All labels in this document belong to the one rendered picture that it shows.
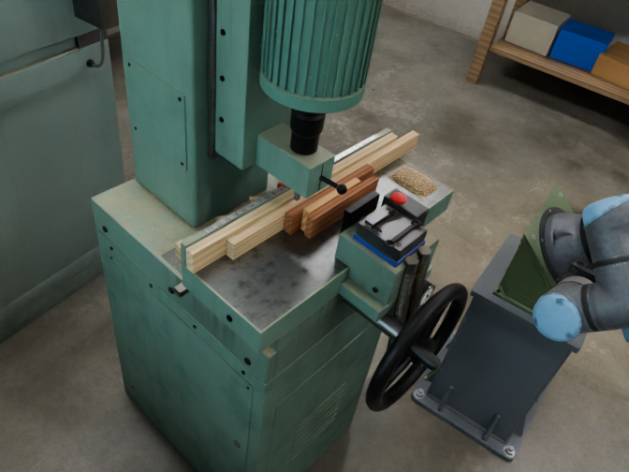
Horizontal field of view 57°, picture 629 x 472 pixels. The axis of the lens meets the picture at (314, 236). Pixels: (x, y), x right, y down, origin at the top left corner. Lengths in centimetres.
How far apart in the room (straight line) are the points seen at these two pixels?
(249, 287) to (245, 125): 29
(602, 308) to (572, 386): 118
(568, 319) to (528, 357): 59
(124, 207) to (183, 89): 36
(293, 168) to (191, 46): 27
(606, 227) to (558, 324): 20
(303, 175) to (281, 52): 24
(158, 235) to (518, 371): 108
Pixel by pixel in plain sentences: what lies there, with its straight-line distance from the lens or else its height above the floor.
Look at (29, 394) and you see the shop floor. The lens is 206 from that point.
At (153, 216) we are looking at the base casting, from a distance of 133.
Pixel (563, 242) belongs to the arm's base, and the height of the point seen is 76.
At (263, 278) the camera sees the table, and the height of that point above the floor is 90.
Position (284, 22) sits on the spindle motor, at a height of 133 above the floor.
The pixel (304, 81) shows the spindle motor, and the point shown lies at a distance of 91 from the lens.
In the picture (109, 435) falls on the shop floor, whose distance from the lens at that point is 193.
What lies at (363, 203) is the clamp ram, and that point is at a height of 100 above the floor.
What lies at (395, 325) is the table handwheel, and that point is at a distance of 113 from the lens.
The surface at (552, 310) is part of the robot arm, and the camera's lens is 118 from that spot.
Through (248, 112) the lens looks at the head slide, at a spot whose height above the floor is 113.
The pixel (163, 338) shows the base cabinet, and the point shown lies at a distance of 144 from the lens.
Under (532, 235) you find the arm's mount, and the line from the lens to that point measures 154.
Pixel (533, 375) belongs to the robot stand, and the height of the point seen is 37.
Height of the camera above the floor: 168
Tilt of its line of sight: 43 degrees down
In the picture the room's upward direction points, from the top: 10 degrees clockwise
